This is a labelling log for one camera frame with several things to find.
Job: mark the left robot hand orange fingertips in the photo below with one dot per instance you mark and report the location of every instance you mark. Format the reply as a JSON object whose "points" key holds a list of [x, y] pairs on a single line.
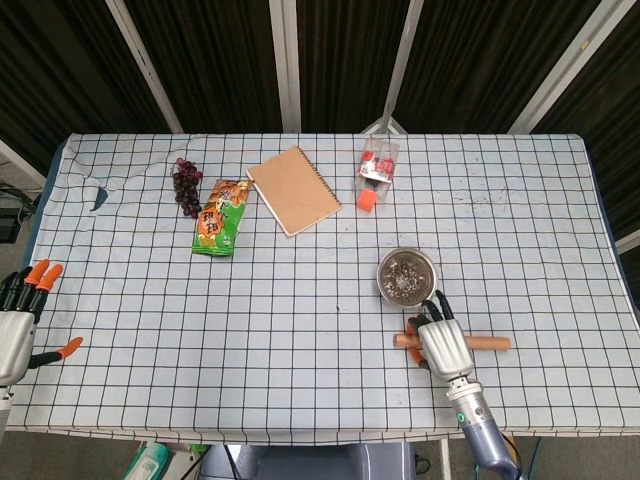
{"points": [[14, 335]]}

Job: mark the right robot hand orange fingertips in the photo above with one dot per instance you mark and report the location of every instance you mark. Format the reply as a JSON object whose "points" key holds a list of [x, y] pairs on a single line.
{"points": [[445, 347]]}

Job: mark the wooden rolling pin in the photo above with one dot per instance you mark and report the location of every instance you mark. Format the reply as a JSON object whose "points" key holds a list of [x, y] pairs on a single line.
{"points": [[490, 343]]}

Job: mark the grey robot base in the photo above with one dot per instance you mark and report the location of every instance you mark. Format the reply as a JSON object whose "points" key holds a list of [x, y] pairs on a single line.
{"points": [[310, 465]]}

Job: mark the stainless steel bowl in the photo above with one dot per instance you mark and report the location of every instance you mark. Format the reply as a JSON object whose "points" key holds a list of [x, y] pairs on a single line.
{"points": [[431, 270]]}

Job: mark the dark nuts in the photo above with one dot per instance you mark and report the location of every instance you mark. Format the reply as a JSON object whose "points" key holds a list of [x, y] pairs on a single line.
{"points": [[402, 277]]}

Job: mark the black box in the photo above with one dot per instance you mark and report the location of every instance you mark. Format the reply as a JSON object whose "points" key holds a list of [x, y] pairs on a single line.
{"points": [[9, 224]]}

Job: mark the white table leg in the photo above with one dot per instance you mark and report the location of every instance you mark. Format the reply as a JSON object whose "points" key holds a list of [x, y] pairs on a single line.
{"points": [[445, 460]]}

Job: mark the orange cube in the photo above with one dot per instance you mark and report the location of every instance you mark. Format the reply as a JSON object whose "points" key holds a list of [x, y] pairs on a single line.
{"points": [[366, 201]]}

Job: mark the green white wipes pack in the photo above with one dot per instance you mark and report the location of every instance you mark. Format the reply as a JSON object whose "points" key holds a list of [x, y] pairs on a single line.
{"points": [[147, 462]]}

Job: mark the light blue checkered tablecloth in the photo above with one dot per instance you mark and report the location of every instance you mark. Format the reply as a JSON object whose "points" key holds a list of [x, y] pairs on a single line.
{"points": [[250, 360]]}

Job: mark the clear box with red pieces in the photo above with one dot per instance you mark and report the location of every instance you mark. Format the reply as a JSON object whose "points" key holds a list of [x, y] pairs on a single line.
{"points": [[377, 162]]}

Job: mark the brown spiral notebook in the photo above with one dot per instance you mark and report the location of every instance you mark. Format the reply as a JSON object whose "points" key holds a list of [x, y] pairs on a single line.
{"points": [[295, 190]]}

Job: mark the dark purple grape bunch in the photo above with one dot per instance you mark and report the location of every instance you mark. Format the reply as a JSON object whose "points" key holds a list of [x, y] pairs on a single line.
{"points": [[186, 187]]}

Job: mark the green orange snack bag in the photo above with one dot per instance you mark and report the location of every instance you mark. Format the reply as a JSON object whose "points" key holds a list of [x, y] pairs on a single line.
{"points": [[220, 222]]}

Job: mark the white frame beam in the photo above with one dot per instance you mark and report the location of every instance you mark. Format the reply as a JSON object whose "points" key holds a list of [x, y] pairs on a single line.
{"points": [[20, 162], [629, 243]]}

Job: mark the white frame post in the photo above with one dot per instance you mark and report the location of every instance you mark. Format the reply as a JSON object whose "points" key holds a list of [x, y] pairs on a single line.
{"points": [[145, 70], [402, 60], [565, 70], [286, 65]]}

